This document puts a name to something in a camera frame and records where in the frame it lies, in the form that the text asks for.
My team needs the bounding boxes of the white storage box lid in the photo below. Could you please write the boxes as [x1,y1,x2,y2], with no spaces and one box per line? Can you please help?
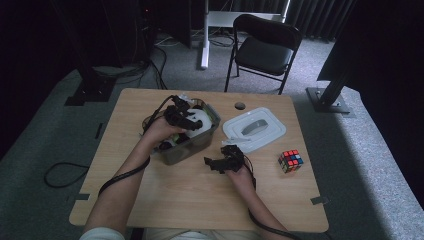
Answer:
[221,106,287,155]

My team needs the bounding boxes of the black looped floor cable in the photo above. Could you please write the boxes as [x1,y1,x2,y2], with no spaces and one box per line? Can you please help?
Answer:
[43,161,91,189]

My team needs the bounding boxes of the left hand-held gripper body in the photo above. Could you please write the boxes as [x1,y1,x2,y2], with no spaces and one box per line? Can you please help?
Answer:
[162,94,195,128]

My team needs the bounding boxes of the person's left hand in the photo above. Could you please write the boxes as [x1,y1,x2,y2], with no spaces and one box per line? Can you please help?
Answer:
[141,116,188,150]

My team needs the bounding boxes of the white desk frame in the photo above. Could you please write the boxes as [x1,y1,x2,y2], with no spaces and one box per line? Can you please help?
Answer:
[199,0,291,70]

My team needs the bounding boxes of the left hand-held gripper cable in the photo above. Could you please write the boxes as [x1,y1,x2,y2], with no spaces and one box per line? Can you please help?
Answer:
[97,94,177,198]

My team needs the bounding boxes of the clear plastic storage box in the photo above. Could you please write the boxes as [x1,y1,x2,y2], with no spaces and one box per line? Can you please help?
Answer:
[142,97,222,166]

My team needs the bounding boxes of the black stand with base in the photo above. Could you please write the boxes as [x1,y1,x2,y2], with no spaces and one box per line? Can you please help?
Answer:
[63,0,118,107]
[305,66,356,115]

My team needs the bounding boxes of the black folding chair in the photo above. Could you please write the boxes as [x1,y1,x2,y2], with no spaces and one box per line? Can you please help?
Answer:
[223,13,304,96]

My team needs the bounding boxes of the person's right hand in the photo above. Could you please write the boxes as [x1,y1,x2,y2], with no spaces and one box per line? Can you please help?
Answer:
[226,166,257,196]

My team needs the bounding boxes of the bundle of black floor cables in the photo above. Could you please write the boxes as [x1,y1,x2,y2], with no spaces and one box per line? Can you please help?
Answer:
[93,31,169,91]

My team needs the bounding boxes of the dark pleated curtain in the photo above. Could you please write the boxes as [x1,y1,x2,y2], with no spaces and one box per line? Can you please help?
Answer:
[285,0,355,43]

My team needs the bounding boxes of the person's beige trousers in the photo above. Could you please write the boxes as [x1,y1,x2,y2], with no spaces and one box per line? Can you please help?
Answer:
[141,227,265,240]

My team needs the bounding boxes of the panda plush toy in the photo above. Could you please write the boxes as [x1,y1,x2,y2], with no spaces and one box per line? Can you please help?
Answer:
[157,107,215,151]

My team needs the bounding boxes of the colourful puzzle cube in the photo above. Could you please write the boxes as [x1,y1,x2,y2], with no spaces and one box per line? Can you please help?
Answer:
[277,149,305,175]

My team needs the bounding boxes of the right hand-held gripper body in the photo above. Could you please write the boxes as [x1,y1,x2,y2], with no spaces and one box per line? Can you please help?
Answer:
[219,135,251,174]

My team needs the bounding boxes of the right hand-held gripper cable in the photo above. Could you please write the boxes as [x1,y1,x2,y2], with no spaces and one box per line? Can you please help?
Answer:
[242,153,303,240]

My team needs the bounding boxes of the hand-held gripper cable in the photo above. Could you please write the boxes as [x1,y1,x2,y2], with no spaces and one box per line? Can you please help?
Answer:
[242,153,303,240]
[97,94,177,198]

